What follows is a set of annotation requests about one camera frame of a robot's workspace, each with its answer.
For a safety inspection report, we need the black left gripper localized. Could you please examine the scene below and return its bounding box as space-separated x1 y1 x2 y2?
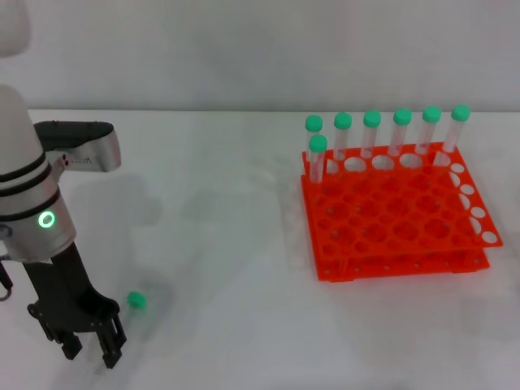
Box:
22 242 128 370

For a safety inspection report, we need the green capped clear test tube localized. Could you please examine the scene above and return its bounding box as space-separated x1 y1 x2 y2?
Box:
414 105 443 155
91 290 148 379
433 104 471 166
304 115 325 163
332 111 353 162
388 107 414 158
361 109 382 159
308 133 329 184

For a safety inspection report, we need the orange plastic test tube rack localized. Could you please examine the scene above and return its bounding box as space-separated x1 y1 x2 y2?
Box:
300 141 504 284

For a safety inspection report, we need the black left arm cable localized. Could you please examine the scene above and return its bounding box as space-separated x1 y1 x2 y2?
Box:
0 223 16 302

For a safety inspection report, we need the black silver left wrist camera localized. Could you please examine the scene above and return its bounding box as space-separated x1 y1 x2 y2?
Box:
32 119 123 174

